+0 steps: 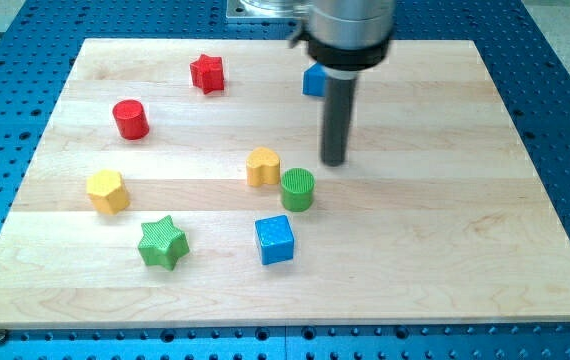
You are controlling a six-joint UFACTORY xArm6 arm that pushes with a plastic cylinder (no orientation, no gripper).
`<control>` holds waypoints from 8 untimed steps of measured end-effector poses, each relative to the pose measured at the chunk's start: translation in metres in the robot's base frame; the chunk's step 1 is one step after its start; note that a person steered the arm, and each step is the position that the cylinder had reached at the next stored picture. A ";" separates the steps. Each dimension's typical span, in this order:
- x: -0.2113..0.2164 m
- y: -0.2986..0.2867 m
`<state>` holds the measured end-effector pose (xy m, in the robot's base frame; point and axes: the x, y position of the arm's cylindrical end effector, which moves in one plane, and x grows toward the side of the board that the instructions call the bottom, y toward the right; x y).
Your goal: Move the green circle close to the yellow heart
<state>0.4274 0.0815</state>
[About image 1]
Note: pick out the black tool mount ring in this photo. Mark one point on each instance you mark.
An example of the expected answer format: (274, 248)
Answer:
(347, 60)

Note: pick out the yellow hexagon block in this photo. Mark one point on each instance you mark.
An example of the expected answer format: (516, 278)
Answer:
(107, 192)

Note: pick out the red star block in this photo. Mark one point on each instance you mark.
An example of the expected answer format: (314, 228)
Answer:
(207, 73)

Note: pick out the blue block behind rod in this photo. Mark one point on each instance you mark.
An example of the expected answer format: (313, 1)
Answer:
(313, 83)

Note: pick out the yellow heart block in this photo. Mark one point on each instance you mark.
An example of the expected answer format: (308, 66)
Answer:
(263, 167)

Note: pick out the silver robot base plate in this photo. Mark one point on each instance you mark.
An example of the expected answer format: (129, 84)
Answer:
(254, 9)

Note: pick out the green cylinder block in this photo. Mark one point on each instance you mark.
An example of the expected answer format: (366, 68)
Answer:
(297, 188)

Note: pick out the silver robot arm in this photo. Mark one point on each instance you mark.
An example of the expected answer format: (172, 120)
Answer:
(345, 37)

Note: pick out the wooden board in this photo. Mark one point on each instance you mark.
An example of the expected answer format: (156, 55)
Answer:
(178, 183)

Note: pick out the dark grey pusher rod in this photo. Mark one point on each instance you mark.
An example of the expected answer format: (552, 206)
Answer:
(337, 115)

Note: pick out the red cylinder block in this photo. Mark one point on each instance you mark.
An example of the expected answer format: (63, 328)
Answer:
(130, 119)

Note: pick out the blue cube block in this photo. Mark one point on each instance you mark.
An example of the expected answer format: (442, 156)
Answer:
(275, 239)

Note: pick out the green star block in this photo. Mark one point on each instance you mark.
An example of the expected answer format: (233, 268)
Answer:
(162, 243)

